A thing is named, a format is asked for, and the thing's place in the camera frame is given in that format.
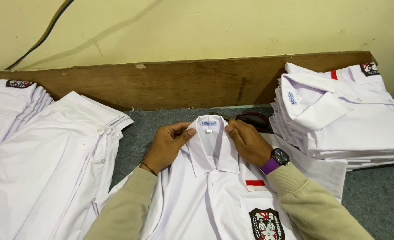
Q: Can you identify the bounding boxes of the brown wooden board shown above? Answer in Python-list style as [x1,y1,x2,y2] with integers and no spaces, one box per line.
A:
[0,51,378,111]

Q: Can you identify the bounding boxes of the person's right hand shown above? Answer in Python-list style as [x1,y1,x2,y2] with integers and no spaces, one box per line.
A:
[225,119,274,167]

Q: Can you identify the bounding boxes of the black and yellow cable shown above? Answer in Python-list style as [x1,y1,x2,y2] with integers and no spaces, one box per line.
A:
[4,0,75,71]

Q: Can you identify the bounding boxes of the white school uniform shirt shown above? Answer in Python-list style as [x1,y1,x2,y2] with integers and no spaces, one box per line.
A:
[93,115,348,240]

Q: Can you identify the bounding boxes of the pile of unfolded white shirts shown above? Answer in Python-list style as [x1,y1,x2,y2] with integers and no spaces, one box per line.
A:
[0,79,134,240]

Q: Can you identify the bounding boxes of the red-handled scissors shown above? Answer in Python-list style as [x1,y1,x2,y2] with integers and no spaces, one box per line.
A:
[217,112,270,133]

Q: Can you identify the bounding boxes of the stack of folded white shirts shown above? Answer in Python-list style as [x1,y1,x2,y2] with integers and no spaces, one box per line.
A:
[269,62,394,171]

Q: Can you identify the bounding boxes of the person's left hand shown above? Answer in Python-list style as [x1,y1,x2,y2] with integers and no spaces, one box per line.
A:
[140,122,197,175]

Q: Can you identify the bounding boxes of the black wristwatch with purple strap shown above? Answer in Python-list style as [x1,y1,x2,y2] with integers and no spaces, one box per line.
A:
[259,148,291,175]

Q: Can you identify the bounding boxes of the grey felt table cover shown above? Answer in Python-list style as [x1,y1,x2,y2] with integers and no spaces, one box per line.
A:
[110,105,394,240]

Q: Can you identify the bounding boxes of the thin black bracelet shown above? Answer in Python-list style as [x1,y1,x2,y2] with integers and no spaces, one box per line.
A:
[140,161,158,177]

